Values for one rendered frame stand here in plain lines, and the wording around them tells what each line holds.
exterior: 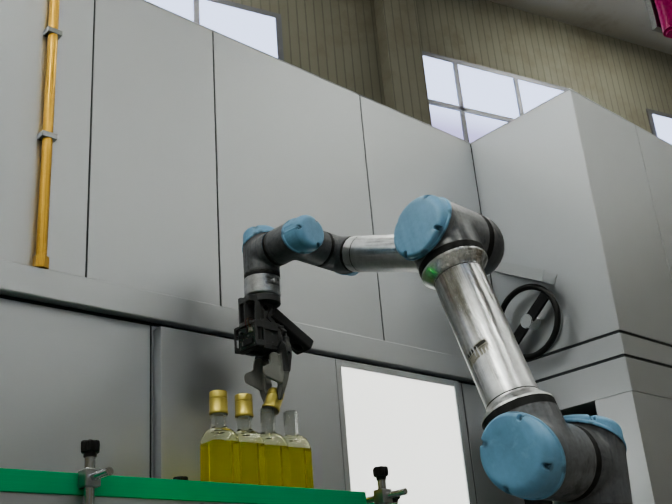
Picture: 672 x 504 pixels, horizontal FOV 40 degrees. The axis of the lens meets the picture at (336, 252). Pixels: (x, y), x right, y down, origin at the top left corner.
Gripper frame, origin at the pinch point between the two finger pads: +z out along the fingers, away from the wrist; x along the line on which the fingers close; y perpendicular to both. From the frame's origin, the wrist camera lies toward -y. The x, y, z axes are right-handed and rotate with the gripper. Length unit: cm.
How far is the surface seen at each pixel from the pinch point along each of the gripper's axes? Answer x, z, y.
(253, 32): -263, -341, -218
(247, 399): 1.7, 2.1, 8.5
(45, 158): -14, -45, 44
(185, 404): -12.0, 0.5, 13.2
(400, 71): -225, -330, -322
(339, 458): -11.3, 8.3, -27.0
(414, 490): -11, 14, -50
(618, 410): 20, -3, -96
